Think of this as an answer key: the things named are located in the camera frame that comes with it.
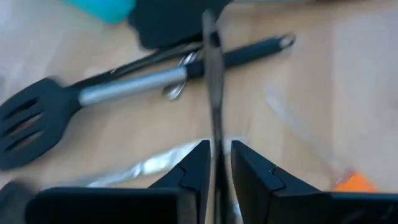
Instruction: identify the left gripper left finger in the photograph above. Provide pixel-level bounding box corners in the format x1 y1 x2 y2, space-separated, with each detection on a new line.
26 139 213 224

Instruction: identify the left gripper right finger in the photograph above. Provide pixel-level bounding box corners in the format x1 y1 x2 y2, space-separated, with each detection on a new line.
231 140 398 224

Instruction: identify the silver butter knife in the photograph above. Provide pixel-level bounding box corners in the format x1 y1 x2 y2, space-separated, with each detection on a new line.
40 136 249 189

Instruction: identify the black knife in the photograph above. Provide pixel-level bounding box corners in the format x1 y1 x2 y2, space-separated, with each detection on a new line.
201 8 233 224

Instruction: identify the black slotted spatula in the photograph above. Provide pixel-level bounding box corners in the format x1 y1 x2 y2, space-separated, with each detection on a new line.
70 42 205 88

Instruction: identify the slotted black turner steel neck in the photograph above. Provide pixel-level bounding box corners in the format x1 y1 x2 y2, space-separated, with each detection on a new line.
0 32 297 171

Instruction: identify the teal translucent plastic bin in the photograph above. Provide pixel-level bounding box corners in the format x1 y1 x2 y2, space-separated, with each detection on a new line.
62 0 137 25

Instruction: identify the small orange spatula clear handle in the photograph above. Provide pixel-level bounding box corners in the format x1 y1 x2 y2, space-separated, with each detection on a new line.
331 171 379 193

